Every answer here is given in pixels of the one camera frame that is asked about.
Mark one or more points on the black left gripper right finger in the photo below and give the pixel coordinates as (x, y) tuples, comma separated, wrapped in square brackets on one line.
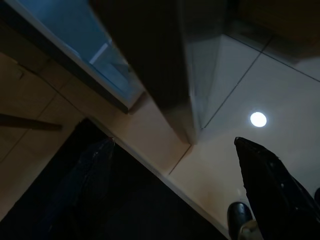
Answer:
[(275, 195)]

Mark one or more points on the black floor mat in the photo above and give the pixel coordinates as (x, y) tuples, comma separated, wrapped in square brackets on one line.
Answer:
[(140, 205)]

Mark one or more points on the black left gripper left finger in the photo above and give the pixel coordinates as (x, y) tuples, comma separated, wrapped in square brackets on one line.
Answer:
[(82, 190)]

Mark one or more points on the silver two-door fridge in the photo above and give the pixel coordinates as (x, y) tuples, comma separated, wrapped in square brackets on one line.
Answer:
[(150, 62)]

